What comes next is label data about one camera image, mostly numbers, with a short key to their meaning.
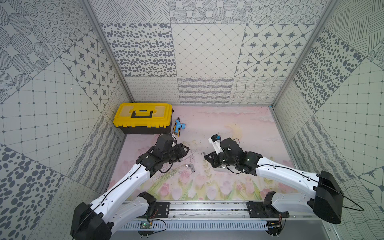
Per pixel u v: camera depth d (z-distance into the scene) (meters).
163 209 0.74
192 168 0.88
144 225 0.72
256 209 0.73
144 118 0.91
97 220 0.38
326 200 0.39
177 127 1.04
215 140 0.69
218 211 0.75
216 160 0.67
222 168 0.68
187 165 0.88
